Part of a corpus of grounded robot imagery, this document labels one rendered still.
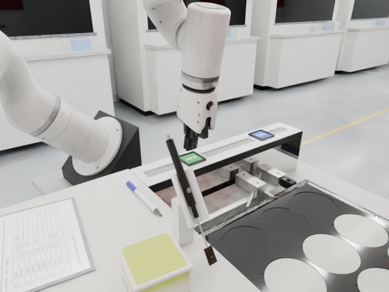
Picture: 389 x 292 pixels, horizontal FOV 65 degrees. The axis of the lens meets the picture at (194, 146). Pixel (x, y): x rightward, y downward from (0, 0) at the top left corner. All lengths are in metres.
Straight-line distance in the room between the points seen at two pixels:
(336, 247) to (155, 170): 0.42
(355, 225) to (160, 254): 0.46
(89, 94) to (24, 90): 2.59
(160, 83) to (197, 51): 3.09
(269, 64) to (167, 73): 2.07
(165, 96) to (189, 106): 3.09
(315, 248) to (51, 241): 0.47
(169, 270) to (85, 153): 0.55
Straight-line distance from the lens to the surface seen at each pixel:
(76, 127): 0.83
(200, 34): 0.61
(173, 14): 0.68
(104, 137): 0.89
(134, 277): 0.39
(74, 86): 3.32
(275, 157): 0.95
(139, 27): 3.75
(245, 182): 0.80
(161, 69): 3.68
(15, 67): 0.81
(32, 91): 0.79
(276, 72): 5.15
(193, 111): 0.68
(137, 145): 0.88
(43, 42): 3.43
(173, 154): 0.45
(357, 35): 6.91
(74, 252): 0.54
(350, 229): 0.72
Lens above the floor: 1.32
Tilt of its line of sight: 25 degrees down
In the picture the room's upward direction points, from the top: straight up
